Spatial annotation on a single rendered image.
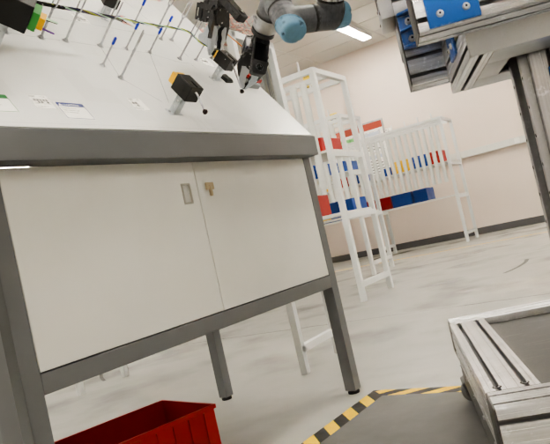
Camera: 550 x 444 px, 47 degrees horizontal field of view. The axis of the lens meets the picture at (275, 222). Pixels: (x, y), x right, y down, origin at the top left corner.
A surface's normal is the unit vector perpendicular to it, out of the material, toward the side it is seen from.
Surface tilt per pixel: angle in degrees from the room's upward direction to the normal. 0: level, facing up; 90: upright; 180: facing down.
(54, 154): 90
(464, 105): 90
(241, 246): 90
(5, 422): 90
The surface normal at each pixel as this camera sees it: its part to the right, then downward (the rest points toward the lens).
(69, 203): 0.80, -0.20
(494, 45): -0.18, 0.01
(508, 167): -0.51, 0.08
